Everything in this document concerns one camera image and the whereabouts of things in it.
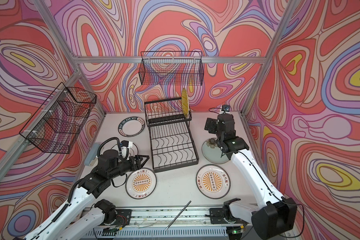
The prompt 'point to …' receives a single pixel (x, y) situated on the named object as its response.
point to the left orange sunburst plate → (141, 183)
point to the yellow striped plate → (185, 103)
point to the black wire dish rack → (173, 143)
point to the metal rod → (178, 215)
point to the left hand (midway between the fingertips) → (148, 157)
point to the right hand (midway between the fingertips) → (216, 123)
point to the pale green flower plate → (212, 153)
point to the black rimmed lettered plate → (131, 126)
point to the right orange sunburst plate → (213, 181)
